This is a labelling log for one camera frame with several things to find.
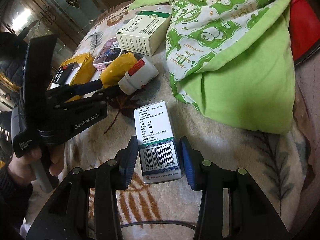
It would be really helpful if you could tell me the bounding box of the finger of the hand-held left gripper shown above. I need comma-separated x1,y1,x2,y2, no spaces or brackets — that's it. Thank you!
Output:
46,79,104,103
59,86,121,112

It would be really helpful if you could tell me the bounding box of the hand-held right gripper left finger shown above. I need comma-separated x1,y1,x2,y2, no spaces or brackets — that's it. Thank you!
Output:
26,135,139,240

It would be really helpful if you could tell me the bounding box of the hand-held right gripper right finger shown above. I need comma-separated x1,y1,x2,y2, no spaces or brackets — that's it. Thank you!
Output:
179,137,292,240

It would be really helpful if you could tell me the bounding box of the yellow cardboard box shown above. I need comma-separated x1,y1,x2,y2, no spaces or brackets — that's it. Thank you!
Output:
49,52,97,90

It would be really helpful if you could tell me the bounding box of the yellow snack packet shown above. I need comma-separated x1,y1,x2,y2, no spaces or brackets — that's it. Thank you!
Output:
99,52,138,89

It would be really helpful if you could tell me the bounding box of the black sachet packet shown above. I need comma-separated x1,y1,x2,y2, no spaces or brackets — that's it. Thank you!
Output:
51,64,80,85

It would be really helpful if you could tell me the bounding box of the blue and white medicine box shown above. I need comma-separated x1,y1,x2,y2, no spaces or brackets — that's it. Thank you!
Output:
134,100,183,184

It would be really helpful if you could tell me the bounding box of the person's left forearm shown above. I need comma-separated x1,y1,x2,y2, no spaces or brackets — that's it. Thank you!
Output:
0,166,33,233

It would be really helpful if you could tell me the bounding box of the person's left hand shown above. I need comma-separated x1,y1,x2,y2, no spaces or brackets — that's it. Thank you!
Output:
7,146,65,178

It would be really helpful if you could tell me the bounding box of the white bottle with red label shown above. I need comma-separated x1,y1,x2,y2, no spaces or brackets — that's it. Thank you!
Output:
118,57,159,95

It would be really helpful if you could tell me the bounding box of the pink zip pouch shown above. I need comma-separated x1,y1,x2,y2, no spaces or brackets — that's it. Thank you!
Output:
92,37,125,72

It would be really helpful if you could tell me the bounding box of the floral leaf blanket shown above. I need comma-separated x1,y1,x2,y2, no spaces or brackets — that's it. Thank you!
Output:
20,1,320,240

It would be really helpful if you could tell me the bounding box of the green and white medicine box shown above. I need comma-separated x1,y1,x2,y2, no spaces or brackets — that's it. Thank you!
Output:
115,10,172,56

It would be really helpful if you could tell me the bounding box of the glass door cabinet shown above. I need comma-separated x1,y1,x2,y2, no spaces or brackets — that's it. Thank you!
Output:
0,0,150,55

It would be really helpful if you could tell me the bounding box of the green patterned quilt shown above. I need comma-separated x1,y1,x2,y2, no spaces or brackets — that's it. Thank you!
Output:
127,0,297,134

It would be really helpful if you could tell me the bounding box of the red cloth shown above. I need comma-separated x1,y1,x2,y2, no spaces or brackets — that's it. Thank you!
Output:
289,0,320,65

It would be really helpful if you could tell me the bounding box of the black cable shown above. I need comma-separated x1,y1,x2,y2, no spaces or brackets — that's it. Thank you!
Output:
120,220,198,231

